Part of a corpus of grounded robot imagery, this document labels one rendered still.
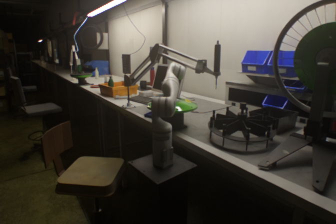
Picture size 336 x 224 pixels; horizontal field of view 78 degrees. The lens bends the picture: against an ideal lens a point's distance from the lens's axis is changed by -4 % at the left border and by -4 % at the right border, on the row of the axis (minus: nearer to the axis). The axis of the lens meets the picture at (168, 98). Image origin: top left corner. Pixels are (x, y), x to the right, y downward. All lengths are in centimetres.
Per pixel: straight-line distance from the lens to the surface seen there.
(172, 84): 110
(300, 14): 121
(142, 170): 105
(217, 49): 135
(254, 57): 195
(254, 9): 204
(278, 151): 105
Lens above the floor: 138
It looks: 12 degrees down
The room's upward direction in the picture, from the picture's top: straight up
